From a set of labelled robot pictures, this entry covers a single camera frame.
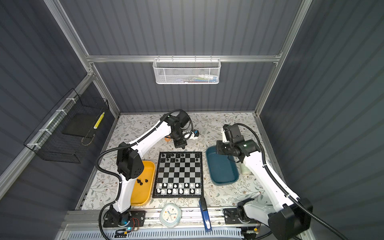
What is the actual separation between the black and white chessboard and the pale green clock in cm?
6

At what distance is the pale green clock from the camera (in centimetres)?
71

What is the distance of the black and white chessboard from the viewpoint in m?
0.82
